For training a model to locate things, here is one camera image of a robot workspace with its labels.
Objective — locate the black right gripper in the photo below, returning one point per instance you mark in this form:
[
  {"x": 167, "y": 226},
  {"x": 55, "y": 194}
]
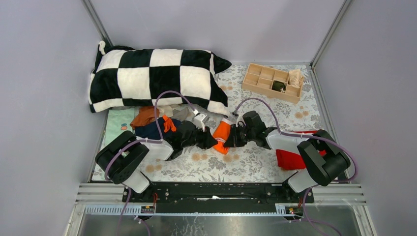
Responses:
[{"x": 233, "y": 138}]

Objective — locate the black white checkered pillow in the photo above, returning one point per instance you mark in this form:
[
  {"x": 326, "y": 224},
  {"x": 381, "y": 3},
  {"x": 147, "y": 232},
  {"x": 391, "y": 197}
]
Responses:
[{"x": 125, "y": 77}]

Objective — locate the grey garment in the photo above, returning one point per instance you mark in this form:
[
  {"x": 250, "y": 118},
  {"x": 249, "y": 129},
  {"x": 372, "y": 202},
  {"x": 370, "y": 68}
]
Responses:
[{"x": 181, "y": 114}]

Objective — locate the perforated metal cable tray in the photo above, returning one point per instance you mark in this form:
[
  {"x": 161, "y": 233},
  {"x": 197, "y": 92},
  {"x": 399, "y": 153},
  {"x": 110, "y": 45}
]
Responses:
[{"x": 134, "y": 210}]

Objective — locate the cream beige garment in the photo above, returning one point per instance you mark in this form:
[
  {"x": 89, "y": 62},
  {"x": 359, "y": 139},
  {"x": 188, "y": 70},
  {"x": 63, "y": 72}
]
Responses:
[{"x": 167, "y": 110}]

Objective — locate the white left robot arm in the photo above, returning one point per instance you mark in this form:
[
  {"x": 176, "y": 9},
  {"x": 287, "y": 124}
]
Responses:
[{"x": 120, "y": 159}]

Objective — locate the orange underwear white trim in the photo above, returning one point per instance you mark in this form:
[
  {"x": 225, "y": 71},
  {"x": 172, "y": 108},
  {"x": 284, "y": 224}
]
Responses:
[{"x": 221, "y": 134}]

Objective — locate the rolled beige garment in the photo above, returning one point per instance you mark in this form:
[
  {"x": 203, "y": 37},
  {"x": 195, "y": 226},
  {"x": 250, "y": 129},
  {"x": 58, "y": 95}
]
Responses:
[{"x": 295, "y": 78}]

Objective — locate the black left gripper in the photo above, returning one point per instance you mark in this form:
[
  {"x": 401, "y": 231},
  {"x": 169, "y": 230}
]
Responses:
[{"x": 207, "y": 140}]

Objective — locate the mint green printed cloth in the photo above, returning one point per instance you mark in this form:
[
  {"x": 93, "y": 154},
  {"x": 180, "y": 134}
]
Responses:
[{"x": 118, "y": 121}]

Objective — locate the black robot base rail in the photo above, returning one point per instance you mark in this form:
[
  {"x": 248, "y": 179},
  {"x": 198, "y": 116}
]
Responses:
[{"x": 215, "y": 196}]

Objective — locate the rust brown garment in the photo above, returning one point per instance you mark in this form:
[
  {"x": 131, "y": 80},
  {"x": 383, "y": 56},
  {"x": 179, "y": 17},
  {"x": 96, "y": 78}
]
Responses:
[{"x": 144, "y": 117}]

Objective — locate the rolled dark green garment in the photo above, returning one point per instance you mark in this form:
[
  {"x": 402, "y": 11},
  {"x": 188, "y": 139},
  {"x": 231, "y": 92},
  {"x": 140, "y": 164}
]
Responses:
[{"x": 279, "y": 86}]

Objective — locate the floral bed sheet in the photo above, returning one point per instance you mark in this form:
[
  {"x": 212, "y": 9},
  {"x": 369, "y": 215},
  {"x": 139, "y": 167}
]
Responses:
[{"x": 249, "y": 163}]

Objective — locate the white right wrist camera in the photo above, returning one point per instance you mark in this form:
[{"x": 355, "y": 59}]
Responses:
[{"x": 240, "y": 121}]

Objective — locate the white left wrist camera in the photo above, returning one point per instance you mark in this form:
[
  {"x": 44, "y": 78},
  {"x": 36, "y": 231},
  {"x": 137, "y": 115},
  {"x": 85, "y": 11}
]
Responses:
[{"x": 199, "y": 121}]

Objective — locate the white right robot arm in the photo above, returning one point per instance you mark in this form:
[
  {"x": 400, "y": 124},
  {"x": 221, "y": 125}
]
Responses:
[{"x": 323, "y": 158}]

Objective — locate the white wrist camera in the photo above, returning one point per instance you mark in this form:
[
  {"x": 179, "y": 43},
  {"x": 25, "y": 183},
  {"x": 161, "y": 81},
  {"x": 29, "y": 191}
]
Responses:
[
  {"x": 199, "y": 121},
  {"x": 240, "y": 121}
]

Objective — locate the red folded cloth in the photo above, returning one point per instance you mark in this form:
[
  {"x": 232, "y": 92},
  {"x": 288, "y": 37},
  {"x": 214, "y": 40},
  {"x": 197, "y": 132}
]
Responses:
[{"x": 288, "y": 157}]

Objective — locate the wooden compartment organizer box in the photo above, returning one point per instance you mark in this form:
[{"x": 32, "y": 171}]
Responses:
[{"x": 259, "y": 79}]

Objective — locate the navy underwear orange trim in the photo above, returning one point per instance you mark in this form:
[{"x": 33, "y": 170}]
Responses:
[{"x": 166, "y": 125}]

